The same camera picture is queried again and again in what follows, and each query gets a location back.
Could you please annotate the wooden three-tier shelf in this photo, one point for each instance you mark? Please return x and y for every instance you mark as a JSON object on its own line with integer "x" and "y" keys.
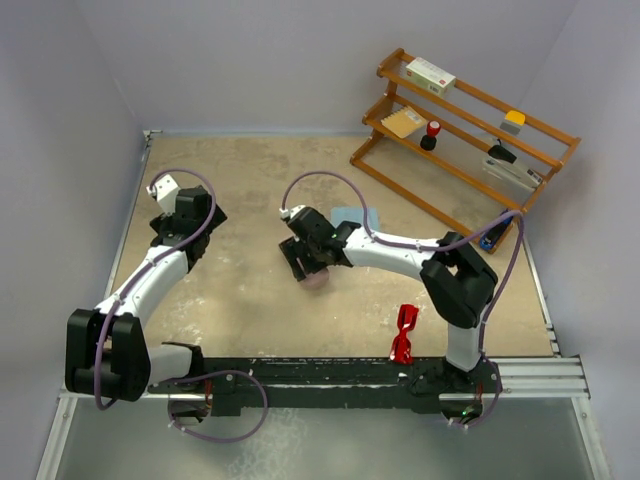
{"x": 449, "y": 182}

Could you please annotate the aluminium frame rail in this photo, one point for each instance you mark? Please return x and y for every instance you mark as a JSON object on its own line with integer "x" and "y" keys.
{"x": 543, "y": 377}

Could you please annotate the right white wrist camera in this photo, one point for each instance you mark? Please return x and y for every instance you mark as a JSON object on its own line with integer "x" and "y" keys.
{"x": 287, "y": 214}

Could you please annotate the blue cleaning cloth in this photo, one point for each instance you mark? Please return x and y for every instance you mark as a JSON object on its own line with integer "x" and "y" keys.
{"x": 355, "y": 214}

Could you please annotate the brown envelope packet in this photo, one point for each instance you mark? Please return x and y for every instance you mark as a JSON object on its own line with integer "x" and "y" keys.
{"x": 403, "y": 122}

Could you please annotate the yellow grey sponge block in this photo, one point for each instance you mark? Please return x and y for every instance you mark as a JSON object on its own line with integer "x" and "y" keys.
{"x": 513, "y": 122}

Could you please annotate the blue stapler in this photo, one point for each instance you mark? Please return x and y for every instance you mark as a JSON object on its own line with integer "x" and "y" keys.
{"x": 493, "y": 236}

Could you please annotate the red black stamp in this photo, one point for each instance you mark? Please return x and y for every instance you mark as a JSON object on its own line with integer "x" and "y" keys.
{"x": 429, "y": 140}

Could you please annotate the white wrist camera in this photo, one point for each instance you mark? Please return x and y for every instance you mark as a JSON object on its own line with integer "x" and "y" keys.
{"x": 164, "y": 192}
{"x": 287, "y": 214}

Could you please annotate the black stapler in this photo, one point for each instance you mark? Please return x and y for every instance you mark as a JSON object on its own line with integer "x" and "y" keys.
{"x": 501, "y": 153}

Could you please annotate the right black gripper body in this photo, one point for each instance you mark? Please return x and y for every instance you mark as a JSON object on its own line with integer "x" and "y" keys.
{"x": 311, "y": 250}

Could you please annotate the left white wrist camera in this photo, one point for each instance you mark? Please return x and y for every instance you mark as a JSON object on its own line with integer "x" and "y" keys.
{"x": 164, "y": 192}

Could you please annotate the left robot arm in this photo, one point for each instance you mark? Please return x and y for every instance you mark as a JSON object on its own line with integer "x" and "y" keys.
{"x": 106, "y": 352}

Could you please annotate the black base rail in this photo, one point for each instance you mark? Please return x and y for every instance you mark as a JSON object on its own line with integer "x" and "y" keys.
{"x": 424, "y": 385}

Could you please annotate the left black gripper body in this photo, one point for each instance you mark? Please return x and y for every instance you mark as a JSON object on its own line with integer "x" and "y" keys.
{"x": 162, "y": 222}

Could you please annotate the white green box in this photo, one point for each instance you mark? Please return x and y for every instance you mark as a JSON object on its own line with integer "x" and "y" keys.
{"x": 429, "y": 77}

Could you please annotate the red sunglasses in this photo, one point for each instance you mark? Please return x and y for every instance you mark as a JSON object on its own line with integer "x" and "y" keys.
{"x": 400, "y": 352}

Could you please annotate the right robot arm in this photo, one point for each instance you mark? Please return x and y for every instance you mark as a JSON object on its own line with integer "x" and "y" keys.
{"x": 458, "y": 281}

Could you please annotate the pink glasses case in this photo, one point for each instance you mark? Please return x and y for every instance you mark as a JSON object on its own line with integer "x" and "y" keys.
{"x": 314, "y": 277}

